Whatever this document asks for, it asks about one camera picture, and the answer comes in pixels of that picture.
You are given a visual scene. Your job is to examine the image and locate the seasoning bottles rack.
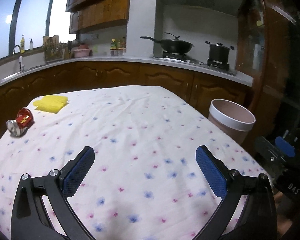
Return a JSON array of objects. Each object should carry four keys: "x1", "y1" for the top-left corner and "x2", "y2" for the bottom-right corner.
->
[{"x1": 110, "y1": 38, "x2": 126, "y2": 56}]

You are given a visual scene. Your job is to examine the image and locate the crushed red soda can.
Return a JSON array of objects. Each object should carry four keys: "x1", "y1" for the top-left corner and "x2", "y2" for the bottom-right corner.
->
[{"x1": 6, "y1": 108, "x2": 34, "y2": 137}]

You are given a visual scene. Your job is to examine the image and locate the black wok with lid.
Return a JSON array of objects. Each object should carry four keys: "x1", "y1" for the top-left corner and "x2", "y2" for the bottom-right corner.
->
[{"x1": 140, "y1": 32, "x2": 194, "y2": 55}]

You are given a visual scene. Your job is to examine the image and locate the dish drying rack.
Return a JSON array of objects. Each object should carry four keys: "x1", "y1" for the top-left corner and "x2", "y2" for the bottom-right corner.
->
[{"x1": 43, "y1": 35, "x2": 63, "y2": 63}]

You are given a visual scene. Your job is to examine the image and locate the white kitchen countertop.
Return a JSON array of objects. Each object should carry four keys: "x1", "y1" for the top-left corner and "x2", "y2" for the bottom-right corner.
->
[{"x1": 0, "y1": 55, "x2": 254, "y2": 93}]

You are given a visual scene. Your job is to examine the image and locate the pink basin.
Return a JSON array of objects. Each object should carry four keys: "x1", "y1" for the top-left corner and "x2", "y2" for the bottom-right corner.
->
[{"x1": 72, "y1": 44, "x2": 91, "y2": 58}]

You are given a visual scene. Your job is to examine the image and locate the yellow dish soap bottle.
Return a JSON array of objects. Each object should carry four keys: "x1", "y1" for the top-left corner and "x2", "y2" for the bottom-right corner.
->
[{"x1": 20, "y1": 35, "x2": 25, "y2": 54}]

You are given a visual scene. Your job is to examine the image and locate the brown cabinets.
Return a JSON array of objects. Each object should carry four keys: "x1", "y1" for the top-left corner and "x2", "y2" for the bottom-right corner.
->
[
  {"x1": 0, "y1": 61, "x2": 251, "y2": 138},
  {"x1": 66, "y1": 0, "x2": 130, "y2": 34}
]

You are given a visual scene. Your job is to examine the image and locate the pink round trash bin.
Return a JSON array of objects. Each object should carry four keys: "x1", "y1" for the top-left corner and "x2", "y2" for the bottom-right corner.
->
[{"x1": 208, "y1": 99, "x2": 256, "y2": 145}]

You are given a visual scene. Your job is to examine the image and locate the sink faucet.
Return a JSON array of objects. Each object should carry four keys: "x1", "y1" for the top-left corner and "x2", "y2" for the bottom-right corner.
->
[{"x1": 13, "y1": 45, "x2": 24, "y2": 72}]

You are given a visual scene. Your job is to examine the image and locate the yellow foam fruit net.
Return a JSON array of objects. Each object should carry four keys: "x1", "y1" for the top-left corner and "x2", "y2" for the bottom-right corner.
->
[{"x1": 33, "y1": 95, "x2": 68, "y2": 114}]

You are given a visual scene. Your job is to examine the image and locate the gas stove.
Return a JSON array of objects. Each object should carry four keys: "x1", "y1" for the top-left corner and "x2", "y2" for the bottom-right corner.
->
[{"x1": 153, "y1": 51, "x2": 237, "y2": 76}]

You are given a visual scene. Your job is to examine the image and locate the brown upper cabinets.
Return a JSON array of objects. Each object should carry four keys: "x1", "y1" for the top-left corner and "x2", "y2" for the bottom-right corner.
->
[{"x1": 66, "y1": 0, "x2": 130, "y2": 34}]

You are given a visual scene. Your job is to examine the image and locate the black stock pot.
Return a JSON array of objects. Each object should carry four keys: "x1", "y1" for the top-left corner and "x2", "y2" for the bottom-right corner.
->
[{"x1": 205, "y1": 41, "x2": 235, "y2": 64}]

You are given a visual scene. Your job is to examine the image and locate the glass door tall cabinet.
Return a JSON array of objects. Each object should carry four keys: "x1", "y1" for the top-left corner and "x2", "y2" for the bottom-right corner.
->
[{"x1": 236, "y1": 0, "x2": 300, "y2": 94}]

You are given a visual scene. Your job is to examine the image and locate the white floral tablecloth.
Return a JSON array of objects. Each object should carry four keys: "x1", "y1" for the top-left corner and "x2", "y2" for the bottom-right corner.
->
[{"x1": 0, "y1": 86, "x2": 263, "y2": 239}]

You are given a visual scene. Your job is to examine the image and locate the brown lower cabinets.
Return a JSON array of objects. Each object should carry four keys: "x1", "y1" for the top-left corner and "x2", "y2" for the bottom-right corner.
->
[{"x1": 0, "y1": 61, "x2": 251, "y2": 138}]

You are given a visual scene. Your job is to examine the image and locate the person's right hand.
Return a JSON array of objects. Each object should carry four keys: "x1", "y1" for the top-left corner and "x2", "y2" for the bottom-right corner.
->
[{"x1": 274, "y1": 191, "x2": 293, "y2": 239}]

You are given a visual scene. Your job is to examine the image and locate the white pump bottle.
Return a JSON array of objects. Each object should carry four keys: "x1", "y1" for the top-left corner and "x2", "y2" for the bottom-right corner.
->
[{"x1": 30, "y1": 38, "x2": 33, "y2": 50}]

